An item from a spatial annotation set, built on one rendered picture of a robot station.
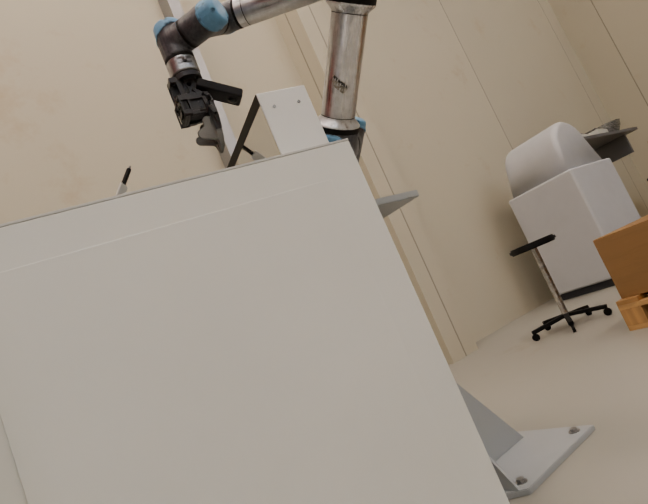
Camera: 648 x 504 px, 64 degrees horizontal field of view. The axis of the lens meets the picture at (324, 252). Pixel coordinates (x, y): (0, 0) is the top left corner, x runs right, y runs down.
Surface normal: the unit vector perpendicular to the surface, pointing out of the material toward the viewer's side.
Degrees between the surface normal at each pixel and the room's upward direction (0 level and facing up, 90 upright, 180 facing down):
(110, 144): 90
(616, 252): 90
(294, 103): 90
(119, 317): 90
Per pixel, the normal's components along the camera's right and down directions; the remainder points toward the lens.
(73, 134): 0.53, -0.34
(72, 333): 0.33, -0.28
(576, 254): -0.78, 0.24
